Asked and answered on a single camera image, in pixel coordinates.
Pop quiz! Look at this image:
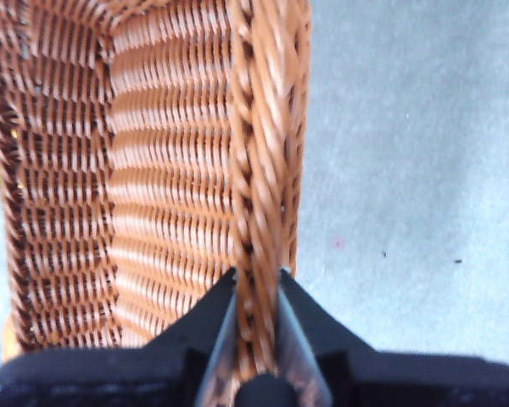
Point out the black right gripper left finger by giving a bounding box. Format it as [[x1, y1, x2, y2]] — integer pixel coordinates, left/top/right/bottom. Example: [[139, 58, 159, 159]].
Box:
[[0, 266, 238, 407]]

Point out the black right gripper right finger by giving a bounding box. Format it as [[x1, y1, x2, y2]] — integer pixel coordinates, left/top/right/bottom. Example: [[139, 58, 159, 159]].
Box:
[[278, 268, 509, 407]]

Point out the brown woven wicker basket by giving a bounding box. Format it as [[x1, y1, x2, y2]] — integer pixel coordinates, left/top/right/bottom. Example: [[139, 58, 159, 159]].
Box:
[[0, 0, 313, 407]]

